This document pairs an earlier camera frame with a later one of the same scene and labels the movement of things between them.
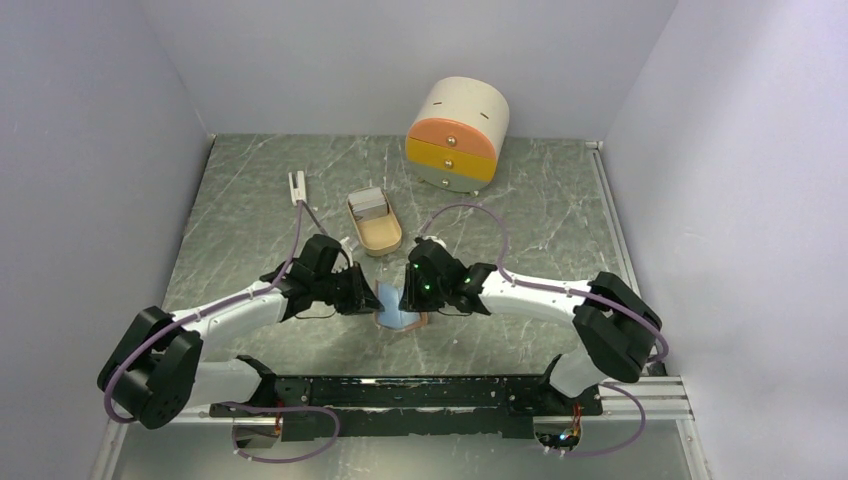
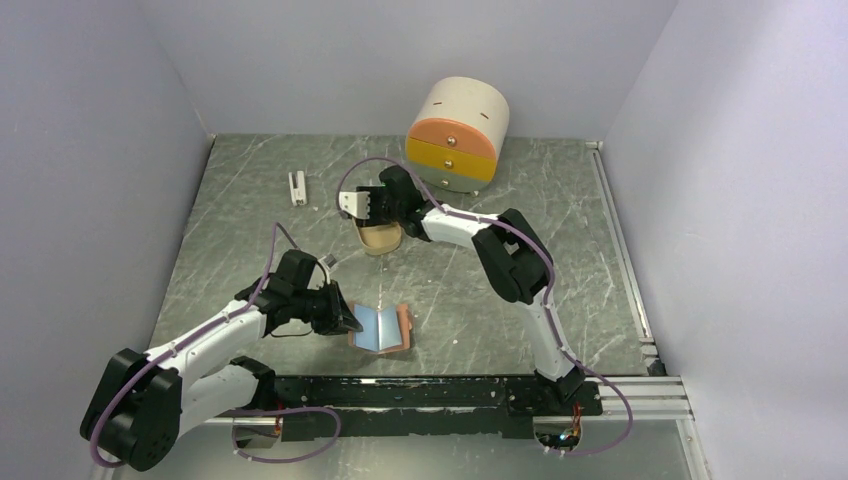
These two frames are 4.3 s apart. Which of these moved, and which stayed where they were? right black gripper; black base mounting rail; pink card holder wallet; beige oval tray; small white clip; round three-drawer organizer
Moved: pink card holder wallet; right black gripper
Stayed: beige oval tray; small white clip; round three-drawer organizer; black base mounting rail
